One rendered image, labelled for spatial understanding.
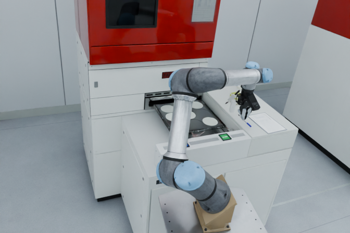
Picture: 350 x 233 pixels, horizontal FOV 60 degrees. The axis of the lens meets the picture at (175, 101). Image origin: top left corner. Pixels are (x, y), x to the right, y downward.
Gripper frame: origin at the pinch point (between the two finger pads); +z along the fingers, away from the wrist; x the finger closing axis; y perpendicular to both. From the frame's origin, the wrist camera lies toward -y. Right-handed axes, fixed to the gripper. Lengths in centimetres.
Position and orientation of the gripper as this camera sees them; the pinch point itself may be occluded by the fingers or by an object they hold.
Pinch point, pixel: (244, 118)
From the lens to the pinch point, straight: 189.2
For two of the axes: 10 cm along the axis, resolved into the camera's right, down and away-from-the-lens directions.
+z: -0.5, 8.7, 4.9
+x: -9.2, 1.5, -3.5
